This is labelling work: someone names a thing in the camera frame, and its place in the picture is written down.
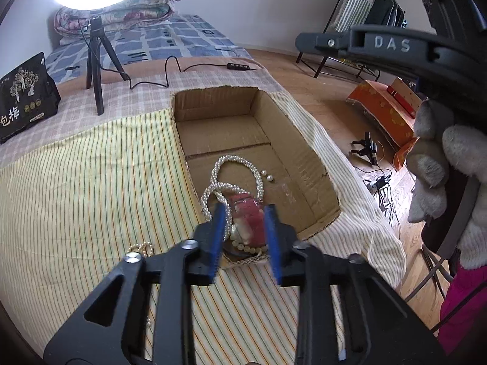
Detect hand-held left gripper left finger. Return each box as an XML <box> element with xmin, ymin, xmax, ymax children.
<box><xmin>43</xmin><ymin>202</ymin><xmax>231</xmax><ymax>365</ymax></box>

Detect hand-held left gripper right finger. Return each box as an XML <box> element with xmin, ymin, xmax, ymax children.
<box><xmin>264</xmin><ymin>204</ymin><xmax>447</xmax><ymax>365</ymax></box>

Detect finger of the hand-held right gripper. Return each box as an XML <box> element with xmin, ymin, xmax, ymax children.
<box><xmin>296</xmin><ymin>32</ymin><xmax>354</xmax><ymax>53</ymax></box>

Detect dark metal bangle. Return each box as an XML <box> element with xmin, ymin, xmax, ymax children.
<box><xmin>222</xmin><ymin>245</ymin><xmax>267</xmax><ymax>263</ymax></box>

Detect cream bead bracelet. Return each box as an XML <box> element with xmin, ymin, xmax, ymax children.
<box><xmin>229</xmin><ymin>236</ymin><xmax>267</xmax><ymax>257</ymax></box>

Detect red strap wristwatch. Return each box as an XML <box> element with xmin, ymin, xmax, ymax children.
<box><xmin>227</xmin><ymin>194</ymin><xmax>267</xmax><ymax>246</ymax></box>

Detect thin pearl necklace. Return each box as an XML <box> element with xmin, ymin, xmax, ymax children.
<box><xmin>201</xmin><ymin>155</ymin><xmax>266</xmax><ymax>236</ymax></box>

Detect cardboard box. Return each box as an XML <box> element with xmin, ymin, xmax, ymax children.
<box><xmin>168</xmin><ymin>87</ymin><xmax>342</xmax><ymax>270</ymax></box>

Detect person's right hand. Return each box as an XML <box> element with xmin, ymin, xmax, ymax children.
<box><xmin>405</xmin><ymin>99</ymin><xmax>487</xmax><ymax>270</ymax></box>

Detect black clothes rack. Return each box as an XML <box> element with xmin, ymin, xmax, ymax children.
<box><xmin>296</xmin><ymin>0</ymin><xmax>419</xmax><ymax>82</ymax></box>

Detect wooden box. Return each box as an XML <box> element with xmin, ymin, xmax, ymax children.
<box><xmin>386</xmin><ymin>77</ymin><xmax>427</xmax><ymax>118</ymax></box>

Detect striped towel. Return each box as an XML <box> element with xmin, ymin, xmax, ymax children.
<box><xmin>335</xmin><ymin>0</ymin><xmax>383</xmax><ymax>33</ymax></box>

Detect dark hanging clothes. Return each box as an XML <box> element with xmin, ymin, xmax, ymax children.
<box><xmin>371</xmin><ymin>0</ymin><xmax>408</xmax><ymax>29</ymax></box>

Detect small black clamp device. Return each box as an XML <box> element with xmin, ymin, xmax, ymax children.
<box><xmin>351</xmin><ymin>132</ymin><xmax>379</xmax><ymax>166</ymax></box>

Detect yellow striped cloth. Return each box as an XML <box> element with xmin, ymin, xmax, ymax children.
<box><xmin>0</xmin><ymin>91</ymin><xmax>408</xmax><ymax>365</ymax></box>

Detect blue patterned bed sheet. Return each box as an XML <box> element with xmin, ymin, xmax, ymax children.
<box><xmin>43</xmin><ymin>13</ymin><xmax>252</xmax><ymax>84</ymax></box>

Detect folded floral quilt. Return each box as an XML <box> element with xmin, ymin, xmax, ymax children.
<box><xmin>53</xmin><ymin>0</ymin><xmax>182</xmax><ymax>39</ymax></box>

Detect black tripod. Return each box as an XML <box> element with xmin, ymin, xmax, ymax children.
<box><xmin>86</xmin><ymin>17</ymin><xmax>130</xmax><ymax>116</ymax></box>

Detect black snack bag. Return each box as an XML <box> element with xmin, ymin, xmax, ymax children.
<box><xmin>0</xmin><ymin>52</ymin><xmax>61</xmax><ymax>145</ymax></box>

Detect thick twisted pearl necklace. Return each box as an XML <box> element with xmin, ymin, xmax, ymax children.
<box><xmin>127</xmin><ymin>241</ymin><xmax>155</xmax><ymax>328</ymax></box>

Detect black power cable with remote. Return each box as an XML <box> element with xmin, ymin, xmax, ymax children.
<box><xmin>76</xmin><ymin>8</ymin><xmax>259</xmax><ymax>90</ymax></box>

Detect black floor cables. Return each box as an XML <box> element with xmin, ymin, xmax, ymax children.
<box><xmin>363</xmin><ymin>167</ymin><xmax>404</xmax><ymax>236</ymax></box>

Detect metal chair frame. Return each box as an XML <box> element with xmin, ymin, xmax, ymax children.
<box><xmin>403</xmin><ymin>243</ymin><xmax>457</xmax><ymax>303</ymax></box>

